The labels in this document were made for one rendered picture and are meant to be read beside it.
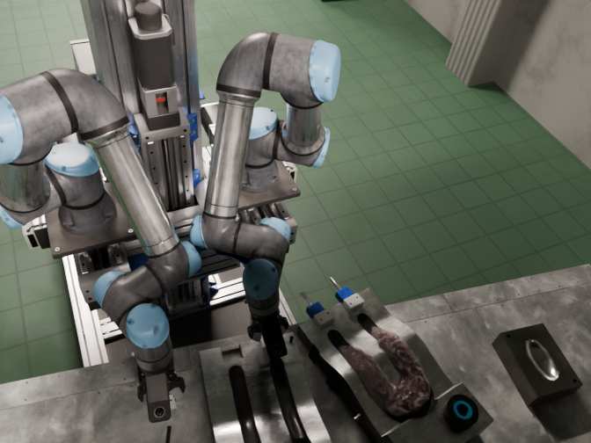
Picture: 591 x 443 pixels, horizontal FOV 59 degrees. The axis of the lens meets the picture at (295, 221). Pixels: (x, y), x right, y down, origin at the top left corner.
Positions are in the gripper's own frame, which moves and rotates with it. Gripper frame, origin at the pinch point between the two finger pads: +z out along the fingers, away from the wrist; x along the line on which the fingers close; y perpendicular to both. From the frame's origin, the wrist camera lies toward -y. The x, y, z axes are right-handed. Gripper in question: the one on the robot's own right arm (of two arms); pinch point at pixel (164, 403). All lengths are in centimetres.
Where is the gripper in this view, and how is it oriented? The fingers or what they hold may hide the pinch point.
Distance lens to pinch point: 134.3
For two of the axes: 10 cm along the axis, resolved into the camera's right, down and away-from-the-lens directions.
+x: -9.6, 1.4, -2.5
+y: -2.7, -7.5, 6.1
